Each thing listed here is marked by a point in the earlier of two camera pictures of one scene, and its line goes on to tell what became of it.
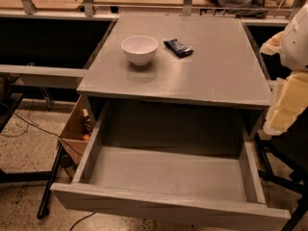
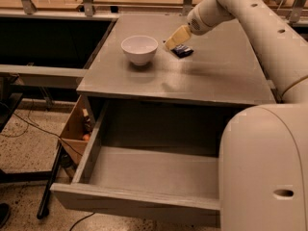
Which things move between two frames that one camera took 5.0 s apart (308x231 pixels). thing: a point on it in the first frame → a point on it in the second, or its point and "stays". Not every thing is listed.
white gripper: (296, 47) → (199, 23)
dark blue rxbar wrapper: (180, 49) stays
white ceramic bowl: (140, 49) stays
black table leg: (43, 211) stays
